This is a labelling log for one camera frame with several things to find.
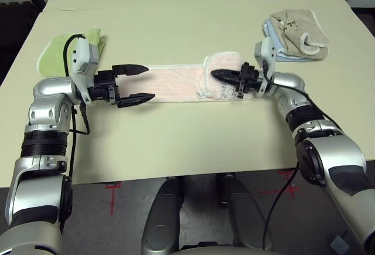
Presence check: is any black cabinet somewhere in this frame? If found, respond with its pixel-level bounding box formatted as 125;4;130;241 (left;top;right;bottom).
351;7;375;38

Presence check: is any small grey-blue floor box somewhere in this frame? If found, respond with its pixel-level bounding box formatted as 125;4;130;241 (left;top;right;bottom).
330;231;349;250

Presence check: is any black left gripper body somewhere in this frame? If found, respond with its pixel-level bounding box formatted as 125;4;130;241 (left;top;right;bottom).
88;69;121;106

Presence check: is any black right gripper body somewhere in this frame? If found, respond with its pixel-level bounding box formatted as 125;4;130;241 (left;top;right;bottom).
237;61;267;100

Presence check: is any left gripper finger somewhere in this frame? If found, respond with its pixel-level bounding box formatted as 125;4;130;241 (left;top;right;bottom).
111;63;149;77
117;93;156;109

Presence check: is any pink terry towel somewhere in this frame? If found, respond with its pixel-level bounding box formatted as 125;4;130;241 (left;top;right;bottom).
122;50;255;104

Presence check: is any green folded towel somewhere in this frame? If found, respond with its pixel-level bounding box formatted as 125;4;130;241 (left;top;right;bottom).
37;25;108;77

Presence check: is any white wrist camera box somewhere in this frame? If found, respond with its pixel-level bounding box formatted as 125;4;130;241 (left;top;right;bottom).
254;37;278;96
71;35;100;103

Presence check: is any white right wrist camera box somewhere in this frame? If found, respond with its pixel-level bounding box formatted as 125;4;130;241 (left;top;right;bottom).
254;37;278;96

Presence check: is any light blue folded towel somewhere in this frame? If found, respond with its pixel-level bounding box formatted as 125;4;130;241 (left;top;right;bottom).
262;19;314;63

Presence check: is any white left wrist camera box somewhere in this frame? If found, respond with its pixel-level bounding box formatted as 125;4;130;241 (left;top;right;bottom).
71;35;100;103

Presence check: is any grey right robot leg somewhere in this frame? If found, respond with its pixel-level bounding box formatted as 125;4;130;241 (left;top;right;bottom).
216;172;272;251

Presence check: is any beige folded towel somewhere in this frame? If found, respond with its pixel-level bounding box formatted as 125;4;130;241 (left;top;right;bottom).
269;8;329;59

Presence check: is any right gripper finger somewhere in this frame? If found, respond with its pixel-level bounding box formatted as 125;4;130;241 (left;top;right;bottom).
213;76;241;86
210;69;243;79

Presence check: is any red floor tape cross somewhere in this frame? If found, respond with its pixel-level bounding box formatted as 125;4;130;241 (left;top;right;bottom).
105;181;122;215

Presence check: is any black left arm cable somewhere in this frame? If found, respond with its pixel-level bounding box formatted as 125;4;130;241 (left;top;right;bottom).
60;33;90;234

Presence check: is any beige robot torso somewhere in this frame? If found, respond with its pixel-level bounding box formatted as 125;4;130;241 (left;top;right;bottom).
175;242;282;255

